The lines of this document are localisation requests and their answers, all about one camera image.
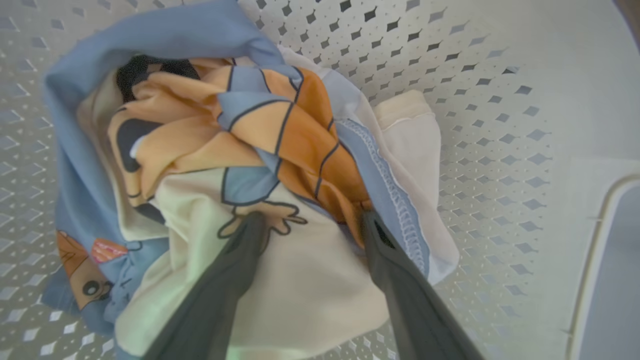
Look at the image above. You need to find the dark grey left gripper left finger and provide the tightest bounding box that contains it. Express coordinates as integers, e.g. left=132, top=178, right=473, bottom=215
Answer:
left=142, top=212, right=268, bottom=360

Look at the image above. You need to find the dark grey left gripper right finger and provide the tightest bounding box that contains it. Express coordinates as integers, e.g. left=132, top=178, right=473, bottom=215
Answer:
left=362, top=210, right=486, bottom=360

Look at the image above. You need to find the cream orange print garment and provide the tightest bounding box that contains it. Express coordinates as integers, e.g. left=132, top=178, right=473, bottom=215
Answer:
left=75, top=56, right=391, bottom=359

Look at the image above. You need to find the plain cream white garment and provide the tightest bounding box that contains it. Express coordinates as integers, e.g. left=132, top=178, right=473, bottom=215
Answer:
left=372, top=89, right=443, bottom=211

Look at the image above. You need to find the blue cartoon print garment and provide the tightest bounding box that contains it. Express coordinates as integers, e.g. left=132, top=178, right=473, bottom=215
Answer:
left=40, top=0, right=461, bottom=360

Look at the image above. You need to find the white basket brown rim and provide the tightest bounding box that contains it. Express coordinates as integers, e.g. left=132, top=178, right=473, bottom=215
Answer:
left=0, top=0, right=640, bottom=360

